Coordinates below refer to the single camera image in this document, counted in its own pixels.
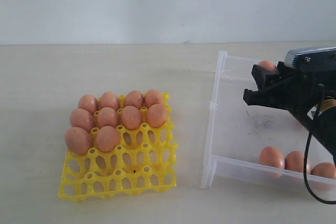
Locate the clear plastic bin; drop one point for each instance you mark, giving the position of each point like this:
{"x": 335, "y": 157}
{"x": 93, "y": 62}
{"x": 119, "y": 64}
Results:
{"x": 237, "y": 133}

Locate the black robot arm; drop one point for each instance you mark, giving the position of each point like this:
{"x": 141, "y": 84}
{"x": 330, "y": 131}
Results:
{"x": 320, "y": 122}

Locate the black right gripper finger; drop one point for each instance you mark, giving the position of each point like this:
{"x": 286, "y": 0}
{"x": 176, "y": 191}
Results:
{"x": 267, "y": 80}
{"x": 261, "y": 98}

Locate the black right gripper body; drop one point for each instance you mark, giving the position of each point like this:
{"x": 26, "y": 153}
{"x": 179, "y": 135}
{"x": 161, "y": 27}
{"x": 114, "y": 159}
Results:
{"x": 296, "y": 91}

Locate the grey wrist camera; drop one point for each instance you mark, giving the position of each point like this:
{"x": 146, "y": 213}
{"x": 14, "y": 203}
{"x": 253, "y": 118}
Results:
{"x": 314, "y": 64}

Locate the brown egg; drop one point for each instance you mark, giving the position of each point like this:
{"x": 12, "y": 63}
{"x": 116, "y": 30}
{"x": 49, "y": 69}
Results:
{"x": 134, "y": 98}
{"x": 294, "y": 161}
{"x": 78, "y": 140}
{"x": 107, "y": 117}
{"x": 131, "y": 117}
{"x": 272, "y": 156}
{"x": 83, "y": 119}
{"x": 325, "y": 169}
{"x": 156, "y": 115}
{"x": 153, "y": 97}
{"x": 89, "y": 103}
{"x": 268, "y": 65}
{"x": 109, "y": 99}
{"x": 107, "y": 139}

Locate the yellow plastic egg tray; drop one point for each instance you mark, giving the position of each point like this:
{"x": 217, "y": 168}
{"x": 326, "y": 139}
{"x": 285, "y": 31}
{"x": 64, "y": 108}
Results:
{"x": 142, "y": 161}

